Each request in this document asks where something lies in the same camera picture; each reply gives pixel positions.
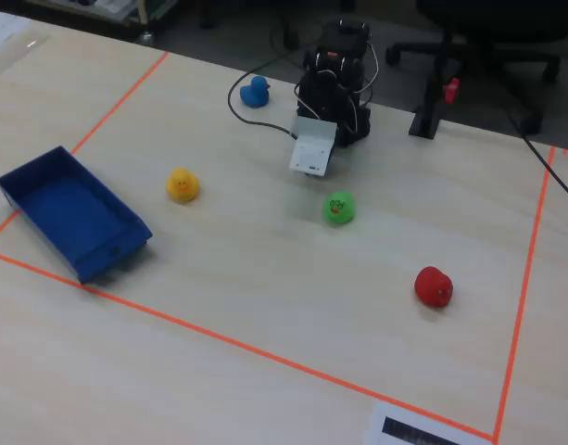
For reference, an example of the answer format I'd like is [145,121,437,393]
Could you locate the green rubber duck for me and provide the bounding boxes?
[322,189,358,227]

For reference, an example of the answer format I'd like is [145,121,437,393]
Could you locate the white paper with black stripe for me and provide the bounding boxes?
[362,401,494,445]

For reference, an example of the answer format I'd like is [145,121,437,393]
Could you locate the clear plastic sheet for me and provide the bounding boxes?
[0,8,51,83]

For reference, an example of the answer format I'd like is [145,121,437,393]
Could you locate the yellow rubber duck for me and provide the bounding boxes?
[165,167,201,204]

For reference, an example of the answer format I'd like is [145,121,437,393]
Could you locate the black camera cable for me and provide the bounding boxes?
[227,45,297,139]

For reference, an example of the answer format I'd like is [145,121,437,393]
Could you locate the long black cable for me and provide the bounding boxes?
[505,106,568,208]

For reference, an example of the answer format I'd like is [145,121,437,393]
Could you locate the blue plastic box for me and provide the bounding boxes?
[0,146,154,285]

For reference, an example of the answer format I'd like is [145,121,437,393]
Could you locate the black office chair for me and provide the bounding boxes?
[385,0,568,135]

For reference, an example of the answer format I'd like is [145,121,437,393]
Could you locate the orange tape strip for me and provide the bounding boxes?
[0,50,170,247]
[0,249,498,441]
[492,146,557,444]

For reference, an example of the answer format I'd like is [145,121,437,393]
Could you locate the black clamp with red handle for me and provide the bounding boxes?
[407,69,461,139]

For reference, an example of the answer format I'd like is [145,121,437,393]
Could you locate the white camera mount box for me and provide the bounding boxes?
[288,115,338,179]

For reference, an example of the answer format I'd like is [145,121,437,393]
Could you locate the blue rubber duck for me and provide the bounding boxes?
[239,75,271,110]

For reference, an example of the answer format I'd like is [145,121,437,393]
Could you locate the red rubber duck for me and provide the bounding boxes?
[413,265,454,311]

